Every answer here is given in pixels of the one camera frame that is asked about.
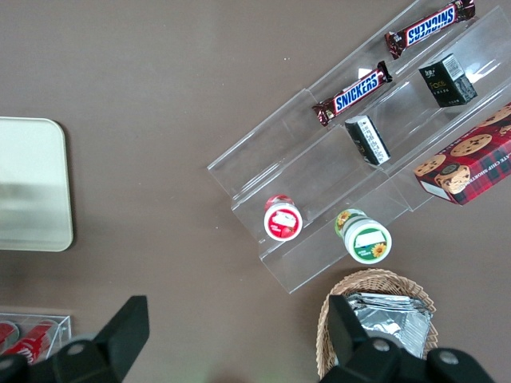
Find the red plaid cookie box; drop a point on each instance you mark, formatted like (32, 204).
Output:
(471, 159)

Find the silver foil packets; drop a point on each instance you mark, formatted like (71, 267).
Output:
(399, 323)

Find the light wicker basket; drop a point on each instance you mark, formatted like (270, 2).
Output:
(415, 287)

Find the clear acrylic stepped shelf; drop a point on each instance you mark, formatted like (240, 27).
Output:
(319, 175)

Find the red lid yogurt cup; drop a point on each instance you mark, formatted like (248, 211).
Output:
(282, 221)

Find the clear acrylic bottle rack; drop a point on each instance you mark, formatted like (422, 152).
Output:
(64, 331)

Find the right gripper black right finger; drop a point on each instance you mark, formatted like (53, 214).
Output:
(351, 335)

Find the Snickers chocolate bar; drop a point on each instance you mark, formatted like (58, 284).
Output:
(431, 24)
(353, 93)

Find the beige plastic tray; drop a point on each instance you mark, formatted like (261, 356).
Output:
(32, 183)

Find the small black carton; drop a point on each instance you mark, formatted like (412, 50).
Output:
(447, 81)
(367, 139)

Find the green lid yogurt cup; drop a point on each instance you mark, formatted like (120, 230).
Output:
(367, 241)

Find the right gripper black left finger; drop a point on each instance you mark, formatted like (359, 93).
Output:
(120, 335)

